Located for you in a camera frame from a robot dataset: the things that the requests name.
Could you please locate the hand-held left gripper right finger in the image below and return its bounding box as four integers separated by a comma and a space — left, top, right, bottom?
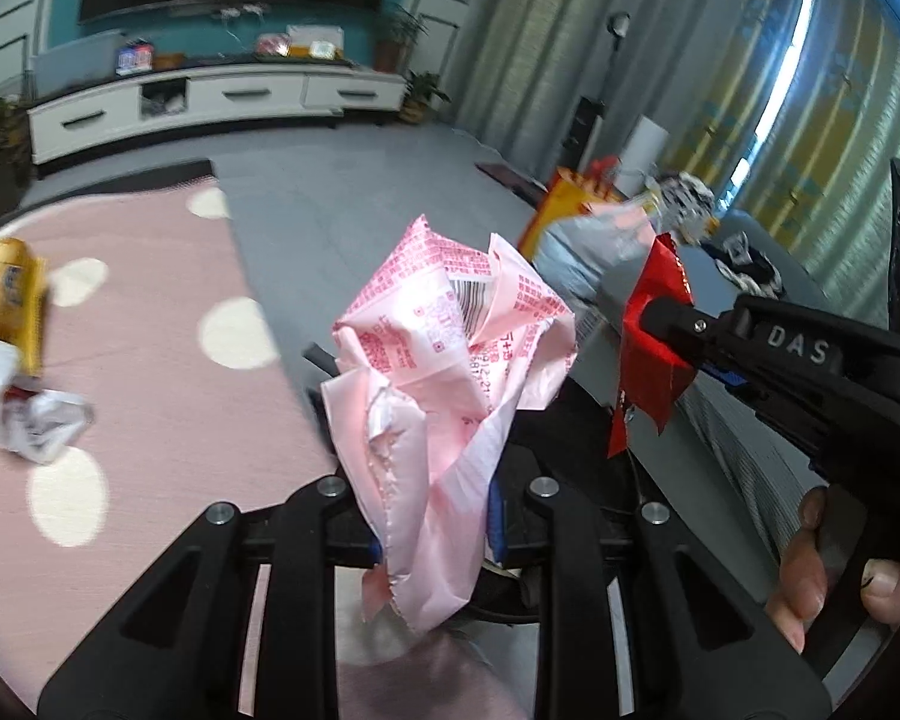
487, 476, 830, 720

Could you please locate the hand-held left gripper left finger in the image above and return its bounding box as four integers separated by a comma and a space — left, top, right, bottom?
37, 476, 380, 720

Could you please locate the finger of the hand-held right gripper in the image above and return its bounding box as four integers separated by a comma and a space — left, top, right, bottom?
636, 294, 900, 421
701, 364, 841, 466

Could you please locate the red snack wrapper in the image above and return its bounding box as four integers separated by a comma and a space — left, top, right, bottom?
606, 232, 695, 460

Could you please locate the pink printed plastic package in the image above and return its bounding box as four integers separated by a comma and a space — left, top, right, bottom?
320, 214, 578, 632

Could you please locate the clear plastic bag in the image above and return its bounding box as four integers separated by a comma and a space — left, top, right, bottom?
532, 191, 721, 301

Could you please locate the person's right hand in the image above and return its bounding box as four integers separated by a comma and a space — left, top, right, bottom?
765, 486, 900, 653

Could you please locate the dark furniture piece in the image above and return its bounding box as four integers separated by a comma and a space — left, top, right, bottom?
304, 341, 646, 541

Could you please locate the white appliance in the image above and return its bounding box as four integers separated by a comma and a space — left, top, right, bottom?
619, 114, 668, 196

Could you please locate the yellow red snack bag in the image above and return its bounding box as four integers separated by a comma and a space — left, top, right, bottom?
517, 157, 623, 256

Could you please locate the black speaker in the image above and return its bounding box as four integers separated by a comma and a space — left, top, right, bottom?
566, 96, 605, 155

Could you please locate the crumpled white printed paper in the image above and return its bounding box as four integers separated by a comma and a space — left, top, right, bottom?
0, 388, 95, 462

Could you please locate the pink dotted rug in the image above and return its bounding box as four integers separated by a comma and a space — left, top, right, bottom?
0, 172, 533, 720

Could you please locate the dark flat object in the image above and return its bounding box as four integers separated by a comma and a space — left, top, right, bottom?
476, 161, 552, 205

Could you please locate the floor lamp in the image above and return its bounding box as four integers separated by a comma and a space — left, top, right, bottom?
604, 11, 632, 102

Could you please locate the striped curtain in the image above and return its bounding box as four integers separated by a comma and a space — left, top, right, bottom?
450, 0, 900, 316

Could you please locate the yellow chip bag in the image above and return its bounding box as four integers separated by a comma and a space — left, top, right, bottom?
0, 238, 47, 377

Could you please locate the small potted plant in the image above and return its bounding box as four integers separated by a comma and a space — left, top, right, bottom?
401, 71, 451, 125

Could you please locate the white tv cabinet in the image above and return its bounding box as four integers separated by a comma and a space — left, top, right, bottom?
28, 60, 410, 166

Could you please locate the yellow white box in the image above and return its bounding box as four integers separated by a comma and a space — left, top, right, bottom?
286, 25, 344, 61

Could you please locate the tall potted plant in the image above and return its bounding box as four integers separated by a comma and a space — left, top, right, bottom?
379, 4, 428, 72

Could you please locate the small sign stand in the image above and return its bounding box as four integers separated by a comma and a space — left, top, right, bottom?
116, 41, 155, 76

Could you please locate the grey blue storage box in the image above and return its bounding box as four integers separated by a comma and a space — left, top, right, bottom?
31, 30, 125, 98

